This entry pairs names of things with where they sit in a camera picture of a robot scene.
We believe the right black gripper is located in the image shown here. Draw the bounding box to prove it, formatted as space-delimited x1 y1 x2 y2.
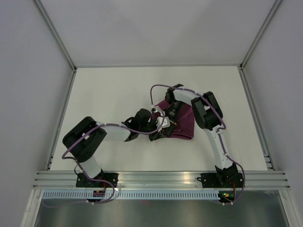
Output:
164 100 184 137

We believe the purple satin napkin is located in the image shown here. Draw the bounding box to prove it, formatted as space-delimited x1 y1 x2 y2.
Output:
157 100 195 140

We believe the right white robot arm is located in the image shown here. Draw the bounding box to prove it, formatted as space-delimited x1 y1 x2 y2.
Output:
166 85 245 189

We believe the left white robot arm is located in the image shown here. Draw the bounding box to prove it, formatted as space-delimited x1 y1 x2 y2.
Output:
62 106 170 187

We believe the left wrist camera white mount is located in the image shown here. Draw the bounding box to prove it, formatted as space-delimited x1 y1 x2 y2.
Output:
156 116 170 131

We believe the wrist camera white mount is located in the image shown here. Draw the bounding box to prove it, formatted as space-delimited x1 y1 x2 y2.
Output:
150 105 165 117
156 116 170 131

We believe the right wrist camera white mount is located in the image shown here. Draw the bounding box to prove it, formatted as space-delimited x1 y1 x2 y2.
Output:
150 105 165 117

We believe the white slotted cable duct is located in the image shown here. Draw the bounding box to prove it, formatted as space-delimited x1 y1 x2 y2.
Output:
42 190 234 200

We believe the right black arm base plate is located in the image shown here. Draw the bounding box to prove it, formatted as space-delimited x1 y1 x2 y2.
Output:
196 173 244 188

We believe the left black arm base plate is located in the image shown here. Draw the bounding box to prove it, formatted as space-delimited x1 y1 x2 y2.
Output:
76 172 118 188

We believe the aluminium front rail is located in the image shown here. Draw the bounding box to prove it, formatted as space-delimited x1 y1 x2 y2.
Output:
33 171 290 191

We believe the right aluminium frame post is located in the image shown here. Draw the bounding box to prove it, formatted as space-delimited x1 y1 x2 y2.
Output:
239 0 285 69

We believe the aluminium frame post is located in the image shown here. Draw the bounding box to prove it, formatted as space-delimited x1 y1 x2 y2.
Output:
31 0 77 71
239 0 285 69

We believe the left aluminium frame post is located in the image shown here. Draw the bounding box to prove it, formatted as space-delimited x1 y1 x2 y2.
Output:
31 0 77 71

